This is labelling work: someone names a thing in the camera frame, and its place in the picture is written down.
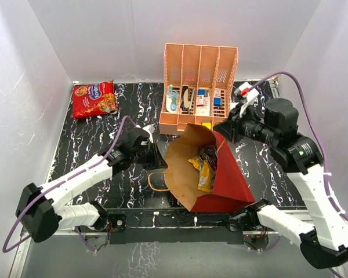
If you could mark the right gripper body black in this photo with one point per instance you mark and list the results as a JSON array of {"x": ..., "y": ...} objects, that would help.
[{"x": 253, "y": 127}]

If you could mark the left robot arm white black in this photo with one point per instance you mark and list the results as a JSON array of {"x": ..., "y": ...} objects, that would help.
[{"x": 44, "y": 209}]

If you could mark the black stapler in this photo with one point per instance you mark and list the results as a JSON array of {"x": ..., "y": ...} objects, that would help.
[{"x": 187, "y": 99}]

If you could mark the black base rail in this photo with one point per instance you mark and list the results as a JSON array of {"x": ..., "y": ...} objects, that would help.
[{"x": 177, "y": 225}]

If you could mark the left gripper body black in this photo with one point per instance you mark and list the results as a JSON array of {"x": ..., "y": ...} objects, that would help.
[{"x": 144, "y": 157}]

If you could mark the yellow snack packet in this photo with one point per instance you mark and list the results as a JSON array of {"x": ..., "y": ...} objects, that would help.
[
  {"x": 205, "y": 179},
  {"x": 196, "y": 161}
]

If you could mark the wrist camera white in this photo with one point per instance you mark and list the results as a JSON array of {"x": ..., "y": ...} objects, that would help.
[
  {"x": 246, "y": 97},
  {"x": 146, "y": 133}
]

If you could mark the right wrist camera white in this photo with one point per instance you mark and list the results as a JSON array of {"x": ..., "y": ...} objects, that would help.
[{"x": 246, "y": 97}]

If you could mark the purple brown candy packet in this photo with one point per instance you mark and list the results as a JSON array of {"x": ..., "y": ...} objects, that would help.
[{"x": 209, "y": 153}]

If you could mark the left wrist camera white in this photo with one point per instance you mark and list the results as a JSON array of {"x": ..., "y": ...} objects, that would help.
[{"x": 146, "y": 133}]

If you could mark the yellow sticky notes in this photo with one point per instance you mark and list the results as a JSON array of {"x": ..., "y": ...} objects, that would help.
[{"x": 207, "y": 124}]

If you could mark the blue eraser block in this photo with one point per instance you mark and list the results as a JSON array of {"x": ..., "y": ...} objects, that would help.
[{"x": 217, "y": 102}]

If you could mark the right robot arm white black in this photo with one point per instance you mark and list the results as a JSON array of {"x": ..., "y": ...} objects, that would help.
[{"x": 324, "y": 242}]

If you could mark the white red card box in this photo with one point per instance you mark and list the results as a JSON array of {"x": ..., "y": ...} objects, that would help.
[{"x": 203, "y": 98}]

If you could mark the red paper bag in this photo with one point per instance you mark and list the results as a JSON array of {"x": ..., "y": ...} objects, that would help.
[{"x": 230, "y": 191}]

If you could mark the red cookie snack bag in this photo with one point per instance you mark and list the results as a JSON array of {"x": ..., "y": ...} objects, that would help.
[{"x": 93, "y": 100}]

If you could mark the blue tape dispenser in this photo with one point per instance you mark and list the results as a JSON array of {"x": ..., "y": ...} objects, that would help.
[{"x": 172, "y": 99}]

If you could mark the pink desk organizer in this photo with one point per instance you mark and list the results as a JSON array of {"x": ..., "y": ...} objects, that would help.
[{"x": 201, "y": 67}]

